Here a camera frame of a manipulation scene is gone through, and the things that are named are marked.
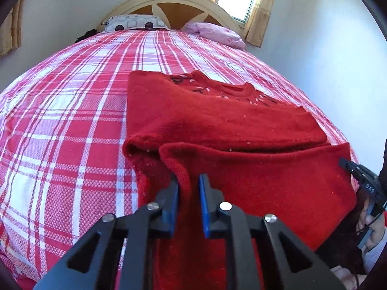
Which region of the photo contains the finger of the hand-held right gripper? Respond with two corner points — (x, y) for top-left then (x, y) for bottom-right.
(338, 157), (365, 181)

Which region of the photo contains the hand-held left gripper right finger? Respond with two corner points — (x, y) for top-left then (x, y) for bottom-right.
(198, 174), (347, 290)

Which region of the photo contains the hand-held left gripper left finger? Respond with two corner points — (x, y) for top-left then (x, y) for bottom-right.
(33, 174), (181, 290)

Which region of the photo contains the red knitted sweater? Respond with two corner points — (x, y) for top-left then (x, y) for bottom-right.
(122, 70), (359, 290)

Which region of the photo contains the person's right hand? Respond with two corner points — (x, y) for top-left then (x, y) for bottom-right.
(356, 199), (387, 255)

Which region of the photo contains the red plaid bed sheet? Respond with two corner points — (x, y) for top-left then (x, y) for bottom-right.
(0, 29), (360, 290)

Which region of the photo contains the pink pillow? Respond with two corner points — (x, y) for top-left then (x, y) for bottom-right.
(181, 22), (247, 51)

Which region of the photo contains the grey patterned pillow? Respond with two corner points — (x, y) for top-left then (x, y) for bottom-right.
(101, 14), (171, 34)

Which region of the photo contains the black cloth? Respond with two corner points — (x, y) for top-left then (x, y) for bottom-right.
(75, 29), (98, 43)

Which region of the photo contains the cream wooden headboard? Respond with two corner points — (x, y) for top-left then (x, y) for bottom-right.
(97, 0), (242, 34)

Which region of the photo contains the yellow side curtain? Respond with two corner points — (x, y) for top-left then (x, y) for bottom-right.
(0, 0), (26, 57)

